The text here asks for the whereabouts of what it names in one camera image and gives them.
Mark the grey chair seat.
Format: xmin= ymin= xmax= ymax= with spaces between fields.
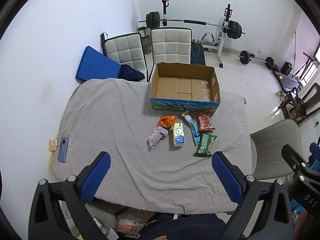
xmin=84 ymin=201 xmax=121 ymax=240

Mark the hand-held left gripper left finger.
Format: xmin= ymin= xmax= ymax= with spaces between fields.
xmin=29 ymin=151 xmax=112 ymax=240

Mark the beige shell chair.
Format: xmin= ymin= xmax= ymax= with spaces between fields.
xmin=250 ymin=119 xmax=307 ymax=181

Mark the long barbell with black plates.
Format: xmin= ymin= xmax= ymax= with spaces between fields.
xmin=139 ymin=11 xmax=246 ymax=41

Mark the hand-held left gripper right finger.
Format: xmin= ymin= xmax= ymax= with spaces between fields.
xmin=211 ymin=151 xmax=294 ymax=240

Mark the blue smartphone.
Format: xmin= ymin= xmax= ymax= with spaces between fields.
xmin=58 ymin=137 xmax=69 ymax=163

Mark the blue toothbrush packet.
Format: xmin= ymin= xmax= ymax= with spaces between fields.
xmin=182 ymin=111 xmax=202 ymax=146

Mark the pink cloth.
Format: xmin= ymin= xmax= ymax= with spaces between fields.
xmin=117 ymin=214 xmax=151 ymax=233

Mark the red snack packet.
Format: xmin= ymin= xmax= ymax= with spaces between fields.
xmin=195 ymin=112 xmax=216 ymax=131

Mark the black metal stand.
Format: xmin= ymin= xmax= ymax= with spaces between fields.
xmin=293 ymin=30 xmax=320 ymax=81

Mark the black rod with strap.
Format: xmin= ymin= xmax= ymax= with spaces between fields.
xmin=100 ymin=32 xmax=108 ymax=57

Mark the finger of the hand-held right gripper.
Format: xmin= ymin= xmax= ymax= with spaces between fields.
xmin=281 ymin=143 xmax=313 ymax=181
xmin=309 ymin=142 xmax=320 ymax=173

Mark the white bench press rack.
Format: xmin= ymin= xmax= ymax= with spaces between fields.
xmin=160 ymin=0 xmax=232 ymax=68

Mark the white quilted chair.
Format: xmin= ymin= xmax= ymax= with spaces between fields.
xmin=148 ymin=27 xmax=193 ymax=82
xmin=104 ymin=33 xmax=148 ymax=81

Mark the open cardboard box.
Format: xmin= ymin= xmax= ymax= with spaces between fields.
xmin=149 ymin=62 xmax=221 ymax=112

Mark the grey table cloth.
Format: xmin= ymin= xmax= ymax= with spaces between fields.
xmin=51 ymin=79 xmax=257 ymax=214

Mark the short barbell with black plates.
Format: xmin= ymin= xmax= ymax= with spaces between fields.
xmin=237 ymin=50 xmax=275 ymax=70

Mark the grey sock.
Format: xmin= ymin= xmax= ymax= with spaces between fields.
xmin=146 ymin=127 xmax=169 ymax=151

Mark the orange snack packet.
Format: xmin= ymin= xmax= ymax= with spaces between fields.
xmin=157 ymin=115 xmax=177 ymax=128

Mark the brown wooden chair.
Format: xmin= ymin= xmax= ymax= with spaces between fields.
xmin=278 ymin=82 xmax=320 ymax=125

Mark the green snack packet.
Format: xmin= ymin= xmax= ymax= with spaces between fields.
xmin=193 ymin=133 xmax=218 ymax=158

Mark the person's dark clothing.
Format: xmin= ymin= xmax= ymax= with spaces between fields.
xmin=140 ymin=212 xmax=227 ymax=240

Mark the blue foam mat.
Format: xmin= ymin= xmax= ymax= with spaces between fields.
xmin=76 ymin=46 xmax=123 ymax=82

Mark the yellow cloth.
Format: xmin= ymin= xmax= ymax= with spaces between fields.
xmin=48 ymin=139 xmax=61 ymax=178

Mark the grey water jug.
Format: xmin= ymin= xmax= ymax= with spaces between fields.
xmin=142 ymin=35 xmax=152 ymax=55

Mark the black speaker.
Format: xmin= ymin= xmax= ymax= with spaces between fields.
xmin=280 ymin=62 xmax=293 ymax=76

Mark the dark blue garment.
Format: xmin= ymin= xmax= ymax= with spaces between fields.
xmin=119 ymin=64 xmax=146 ymax=82

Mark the dark blue weight bench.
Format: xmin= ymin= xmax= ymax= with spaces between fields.
xmin=190 ymin=44 xmax=206 ymax=66

